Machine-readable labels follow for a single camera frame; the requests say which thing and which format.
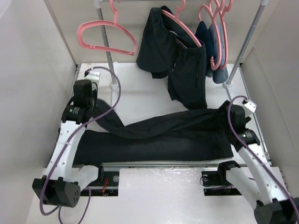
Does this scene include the black trousers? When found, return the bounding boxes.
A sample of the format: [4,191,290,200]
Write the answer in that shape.
[72,42,235,165]

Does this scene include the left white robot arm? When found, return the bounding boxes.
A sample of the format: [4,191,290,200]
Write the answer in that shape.
[32,79,105,208]

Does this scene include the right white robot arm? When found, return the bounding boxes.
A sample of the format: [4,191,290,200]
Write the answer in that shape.
[216,96,299,224]

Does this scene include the pink hanger with jeans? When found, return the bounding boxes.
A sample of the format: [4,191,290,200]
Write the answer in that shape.
[198,0,228,70]

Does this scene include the pink hanger with shorts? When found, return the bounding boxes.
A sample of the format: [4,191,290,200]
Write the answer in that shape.
[162,0,202,47]

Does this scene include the light blue hanging jeans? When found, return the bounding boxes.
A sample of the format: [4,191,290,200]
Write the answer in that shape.
[208,23,228,84]

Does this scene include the hanging black shorts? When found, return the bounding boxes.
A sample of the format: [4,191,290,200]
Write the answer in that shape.
[136,6,206,80]

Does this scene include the dark navy hanging garment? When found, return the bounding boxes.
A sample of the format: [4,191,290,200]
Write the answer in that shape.
[195,21,216,77]

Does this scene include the grey clothes rack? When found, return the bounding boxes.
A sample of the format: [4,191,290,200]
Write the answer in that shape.
[106,0,268,104]

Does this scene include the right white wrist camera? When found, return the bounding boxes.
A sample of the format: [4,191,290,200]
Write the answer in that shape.
[242,99,256,116]

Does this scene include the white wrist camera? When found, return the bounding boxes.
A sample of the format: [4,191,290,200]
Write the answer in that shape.
[242,99,256,116]
[84,68,100,84]

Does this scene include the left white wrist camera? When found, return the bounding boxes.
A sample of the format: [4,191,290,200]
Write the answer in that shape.
[84,68,100,84]

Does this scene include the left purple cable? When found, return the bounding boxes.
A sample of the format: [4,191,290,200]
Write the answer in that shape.
[39,66,121,224]

